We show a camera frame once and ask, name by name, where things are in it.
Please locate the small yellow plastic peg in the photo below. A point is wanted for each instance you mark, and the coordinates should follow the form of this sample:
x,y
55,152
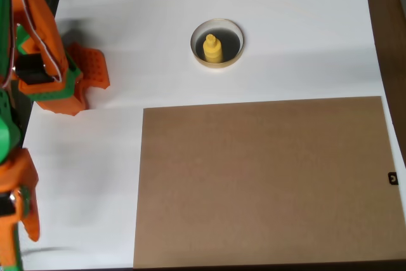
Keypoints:
x,y
212,50

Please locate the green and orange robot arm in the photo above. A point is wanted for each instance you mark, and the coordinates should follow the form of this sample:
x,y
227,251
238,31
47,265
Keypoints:
x,y
6,112

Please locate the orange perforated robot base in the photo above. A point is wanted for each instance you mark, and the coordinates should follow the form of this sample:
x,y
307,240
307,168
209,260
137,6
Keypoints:
x,y
93,68

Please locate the round dish with dark bottom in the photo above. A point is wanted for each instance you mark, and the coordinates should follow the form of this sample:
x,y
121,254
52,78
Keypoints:
x,y
231,42

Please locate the brown rectangular hardboard sheet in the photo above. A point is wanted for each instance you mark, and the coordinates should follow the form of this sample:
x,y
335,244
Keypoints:
x,y
263,182

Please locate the small black tag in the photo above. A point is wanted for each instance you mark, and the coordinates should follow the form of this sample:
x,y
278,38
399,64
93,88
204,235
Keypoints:
x,y
393,178

